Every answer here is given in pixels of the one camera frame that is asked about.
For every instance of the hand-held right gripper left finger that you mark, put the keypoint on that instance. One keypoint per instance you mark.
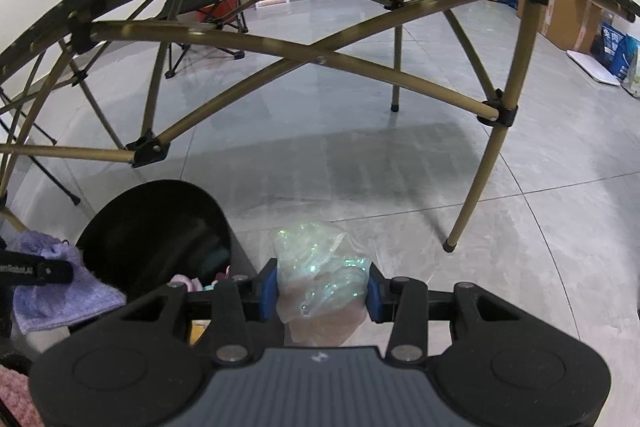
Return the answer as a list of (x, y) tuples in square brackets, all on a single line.
[(270, 289)]

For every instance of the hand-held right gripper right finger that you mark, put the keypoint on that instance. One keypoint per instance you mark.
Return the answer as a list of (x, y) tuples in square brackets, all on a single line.
[(372, 296)]

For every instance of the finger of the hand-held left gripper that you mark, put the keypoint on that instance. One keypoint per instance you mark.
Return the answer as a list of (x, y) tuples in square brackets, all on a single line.
[(55, 272)]

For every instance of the purple towel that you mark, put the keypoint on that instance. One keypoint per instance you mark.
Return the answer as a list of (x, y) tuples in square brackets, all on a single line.
[(75, 302)]

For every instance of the iridescent plastic bag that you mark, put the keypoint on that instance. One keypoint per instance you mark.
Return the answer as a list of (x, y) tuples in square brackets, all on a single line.
[(310, 257)]

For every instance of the black trash bin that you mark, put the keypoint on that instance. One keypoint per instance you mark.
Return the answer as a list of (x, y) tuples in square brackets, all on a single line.
[(150, 227)]

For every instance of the pink fluffy pajama leg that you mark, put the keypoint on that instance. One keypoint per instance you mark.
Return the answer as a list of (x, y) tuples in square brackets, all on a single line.
[(12, 392)]

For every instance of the tan folding slat table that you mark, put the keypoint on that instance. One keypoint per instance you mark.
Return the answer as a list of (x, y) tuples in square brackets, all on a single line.
[(515, 57)]

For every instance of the white floor scale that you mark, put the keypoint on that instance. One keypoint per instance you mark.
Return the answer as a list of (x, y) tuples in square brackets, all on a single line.
[(595, 69)]

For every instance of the white green pet food bag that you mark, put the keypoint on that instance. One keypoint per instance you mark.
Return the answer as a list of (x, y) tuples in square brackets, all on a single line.
[(634, 79)]

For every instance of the large cardboard box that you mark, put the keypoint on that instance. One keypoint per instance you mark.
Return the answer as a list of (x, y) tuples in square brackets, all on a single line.
[(570, 17)]

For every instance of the blue pet food bag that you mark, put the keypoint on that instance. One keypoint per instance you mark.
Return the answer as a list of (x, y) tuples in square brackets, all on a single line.
[(615, 52)]

